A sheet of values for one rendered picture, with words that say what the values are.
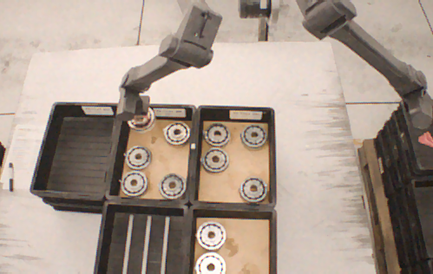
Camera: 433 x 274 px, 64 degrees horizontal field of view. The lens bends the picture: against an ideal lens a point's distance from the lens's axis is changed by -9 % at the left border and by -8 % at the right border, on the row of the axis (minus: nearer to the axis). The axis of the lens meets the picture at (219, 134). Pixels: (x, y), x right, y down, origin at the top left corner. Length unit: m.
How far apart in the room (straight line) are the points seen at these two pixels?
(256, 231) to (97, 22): 2.34
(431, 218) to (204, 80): 1.35
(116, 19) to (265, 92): 1.75
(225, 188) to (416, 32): 2.40
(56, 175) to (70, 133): 0.19
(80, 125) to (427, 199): 1.74
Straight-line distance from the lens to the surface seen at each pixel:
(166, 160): 1.48
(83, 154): 1.58
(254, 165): 1.46
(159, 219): 1.41
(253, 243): 1.37
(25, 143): 1.88
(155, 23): 3.09
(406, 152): 2.06
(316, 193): 1.60
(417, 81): 1.12
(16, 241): 1.73
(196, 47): 0.85
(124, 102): 1.21
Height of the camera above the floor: 2.17
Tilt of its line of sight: 62 degrees down
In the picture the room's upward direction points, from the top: 1 degrees counter-clockwise
